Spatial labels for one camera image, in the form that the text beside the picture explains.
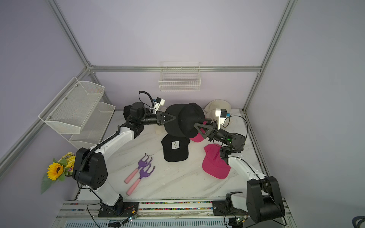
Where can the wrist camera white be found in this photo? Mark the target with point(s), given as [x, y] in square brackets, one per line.
[221, 115]
[158, 104]

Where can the black cap with white logo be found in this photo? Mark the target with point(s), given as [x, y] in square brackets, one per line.
[175, 149]

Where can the purple pink garden fork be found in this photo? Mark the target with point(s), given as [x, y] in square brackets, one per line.
[142, 163]
[144, 173]

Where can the cream Colorado cap back right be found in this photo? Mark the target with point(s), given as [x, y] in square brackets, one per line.
[218, 104]

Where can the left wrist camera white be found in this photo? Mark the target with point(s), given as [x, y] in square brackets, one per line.
[158, 104]

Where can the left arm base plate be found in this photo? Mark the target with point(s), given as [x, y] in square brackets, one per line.
[120, 209]

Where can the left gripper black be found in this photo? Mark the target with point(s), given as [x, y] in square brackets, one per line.
[162, 115]

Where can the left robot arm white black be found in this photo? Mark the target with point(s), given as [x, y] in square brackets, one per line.
[90, 164]

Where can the sunflower bouquet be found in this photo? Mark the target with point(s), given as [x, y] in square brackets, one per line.
[58, 171]

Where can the white wire wall basket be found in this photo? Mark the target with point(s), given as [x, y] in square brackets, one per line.
[179, 76]

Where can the purple pink garden fork lower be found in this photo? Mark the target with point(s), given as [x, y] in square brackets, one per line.
[144, 173]

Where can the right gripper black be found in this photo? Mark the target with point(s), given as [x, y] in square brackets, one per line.
[211, 131]

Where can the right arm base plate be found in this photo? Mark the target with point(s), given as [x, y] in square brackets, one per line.
[231, 208]

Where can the aluminium front rail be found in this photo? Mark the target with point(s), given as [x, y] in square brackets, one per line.
[181, 213]

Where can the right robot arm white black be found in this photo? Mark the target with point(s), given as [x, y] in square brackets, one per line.
[262, 200]

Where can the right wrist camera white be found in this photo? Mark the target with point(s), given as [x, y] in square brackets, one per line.
[221, 115]

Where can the pink cap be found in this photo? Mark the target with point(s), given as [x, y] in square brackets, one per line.
[213, 164]
[198, 138]

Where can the purple pink garden fork upper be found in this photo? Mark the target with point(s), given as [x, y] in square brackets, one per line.
[142, 163]

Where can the white two-tier mesh shelf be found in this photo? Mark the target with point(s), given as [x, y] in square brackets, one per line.
[79, 114]

